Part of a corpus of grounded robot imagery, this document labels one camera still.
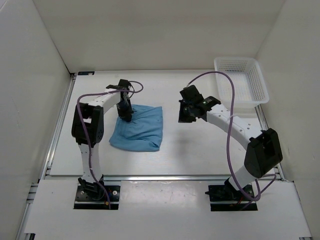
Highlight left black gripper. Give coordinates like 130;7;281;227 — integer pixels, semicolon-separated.
116;98;134;122

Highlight light blue shorts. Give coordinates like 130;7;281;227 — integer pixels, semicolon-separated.
109;104;164;152

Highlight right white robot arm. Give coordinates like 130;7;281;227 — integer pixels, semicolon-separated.
178;85;283;200

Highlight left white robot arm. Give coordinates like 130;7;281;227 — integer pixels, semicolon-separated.
71;79;134;200

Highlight blue label sticker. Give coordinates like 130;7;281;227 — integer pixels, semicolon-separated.
77;71;95;76

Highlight white plastic mesh basket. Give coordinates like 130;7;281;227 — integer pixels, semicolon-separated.
214;57;270;109

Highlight aluminium front rail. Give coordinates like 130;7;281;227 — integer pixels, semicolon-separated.
103;174;230;182

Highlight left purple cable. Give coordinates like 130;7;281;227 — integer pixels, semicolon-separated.
76;80;145;210

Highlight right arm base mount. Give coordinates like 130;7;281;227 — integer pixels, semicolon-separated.
205;185;258;212

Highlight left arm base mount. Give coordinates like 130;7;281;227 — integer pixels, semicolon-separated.
73;177;121;210

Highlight aluminium left rail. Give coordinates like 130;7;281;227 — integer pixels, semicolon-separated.
38;73;77;183

